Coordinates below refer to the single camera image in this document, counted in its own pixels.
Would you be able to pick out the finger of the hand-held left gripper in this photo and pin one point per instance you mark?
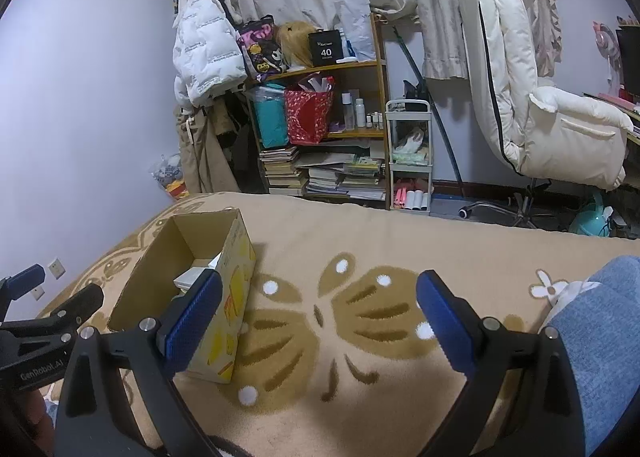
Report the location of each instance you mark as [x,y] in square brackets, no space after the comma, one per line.
[75,304]
[25,282]

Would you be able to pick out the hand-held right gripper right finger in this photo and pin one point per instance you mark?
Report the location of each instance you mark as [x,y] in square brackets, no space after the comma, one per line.
[447,324]

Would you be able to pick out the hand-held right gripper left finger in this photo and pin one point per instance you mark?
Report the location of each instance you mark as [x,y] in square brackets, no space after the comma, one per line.
[192,322]

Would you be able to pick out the small white box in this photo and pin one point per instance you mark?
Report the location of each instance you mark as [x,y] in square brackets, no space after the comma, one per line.
[192,278]

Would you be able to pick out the cardboard box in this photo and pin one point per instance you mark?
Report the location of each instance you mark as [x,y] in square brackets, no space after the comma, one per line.
[235,287]

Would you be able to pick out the beige brown patterned blanket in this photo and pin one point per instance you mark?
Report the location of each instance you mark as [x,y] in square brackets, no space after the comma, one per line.
[350,247]

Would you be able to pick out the white cloth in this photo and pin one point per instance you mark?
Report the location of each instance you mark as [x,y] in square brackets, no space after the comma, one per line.
[570,296]

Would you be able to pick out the white paper rolls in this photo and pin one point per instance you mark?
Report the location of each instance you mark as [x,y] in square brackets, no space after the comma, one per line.
[417,201]

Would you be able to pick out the pink cylinders bundle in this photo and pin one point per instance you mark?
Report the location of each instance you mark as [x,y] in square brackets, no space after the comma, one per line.
[400,197]

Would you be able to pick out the bag of plush toys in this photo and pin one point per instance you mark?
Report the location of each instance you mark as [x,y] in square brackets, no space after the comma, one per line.
[170,177]

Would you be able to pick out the person's leg in jeans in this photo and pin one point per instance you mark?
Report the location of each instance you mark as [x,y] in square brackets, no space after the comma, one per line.
[600,347]

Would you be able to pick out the beige hanging coat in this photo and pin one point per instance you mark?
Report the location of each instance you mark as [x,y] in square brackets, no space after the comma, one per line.
[200,157]

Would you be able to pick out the pale green packets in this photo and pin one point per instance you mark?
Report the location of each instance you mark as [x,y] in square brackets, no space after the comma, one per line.
[410,157]

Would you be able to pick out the teal plastic watering can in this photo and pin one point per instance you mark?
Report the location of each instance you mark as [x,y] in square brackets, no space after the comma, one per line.
[587,224]

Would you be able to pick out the stack of old books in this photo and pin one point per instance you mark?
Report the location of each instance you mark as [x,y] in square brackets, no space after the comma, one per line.
[282,169]

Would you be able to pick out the pile of magazines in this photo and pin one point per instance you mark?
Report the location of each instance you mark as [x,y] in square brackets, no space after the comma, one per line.
[340,177]

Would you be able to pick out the white brown plush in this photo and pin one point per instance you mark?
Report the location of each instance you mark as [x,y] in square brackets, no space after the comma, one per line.
[412,139]

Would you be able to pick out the dark hanging clothes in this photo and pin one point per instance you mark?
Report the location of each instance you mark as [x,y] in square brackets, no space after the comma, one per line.
[235,137]

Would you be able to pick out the teal bag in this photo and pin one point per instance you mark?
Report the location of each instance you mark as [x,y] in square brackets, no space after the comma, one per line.
[270,122]

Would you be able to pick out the white rolling cart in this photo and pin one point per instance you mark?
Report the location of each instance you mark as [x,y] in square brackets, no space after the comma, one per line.
[400,103]

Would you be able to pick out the red patterned bag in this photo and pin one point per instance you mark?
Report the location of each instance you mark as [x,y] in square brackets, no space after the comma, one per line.
[307,117]

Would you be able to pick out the cream office chair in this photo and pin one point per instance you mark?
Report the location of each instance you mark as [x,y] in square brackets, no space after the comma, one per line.
[510,62]

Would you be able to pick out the white puffer jacket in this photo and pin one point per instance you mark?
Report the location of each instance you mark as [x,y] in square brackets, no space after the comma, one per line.
[205,47]

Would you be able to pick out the colourful cartoon bag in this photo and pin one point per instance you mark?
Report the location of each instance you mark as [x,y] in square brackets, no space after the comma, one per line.
[260,49]

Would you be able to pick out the wooden shelf unit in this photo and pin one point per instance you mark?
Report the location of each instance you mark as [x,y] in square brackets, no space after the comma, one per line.
[325,68]

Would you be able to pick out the blonde wig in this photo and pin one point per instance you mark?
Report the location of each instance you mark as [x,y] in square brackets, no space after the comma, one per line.
[295,44]

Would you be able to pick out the black box white print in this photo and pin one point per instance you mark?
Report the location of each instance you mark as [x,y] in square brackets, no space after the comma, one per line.
[325,49]

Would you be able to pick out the clear plastic bag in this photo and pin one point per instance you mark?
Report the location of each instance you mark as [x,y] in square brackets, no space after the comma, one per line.
[357,22]

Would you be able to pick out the pink desk fan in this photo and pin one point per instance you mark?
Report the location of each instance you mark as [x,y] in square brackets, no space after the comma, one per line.
[606,39]

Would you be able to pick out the dark monitor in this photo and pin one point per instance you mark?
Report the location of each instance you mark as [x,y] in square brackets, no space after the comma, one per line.
[631,52]

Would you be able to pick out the white wall socket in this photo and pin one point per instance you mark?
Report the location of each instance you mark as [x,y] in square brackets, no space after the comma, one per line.
[38,293]
[57,268]

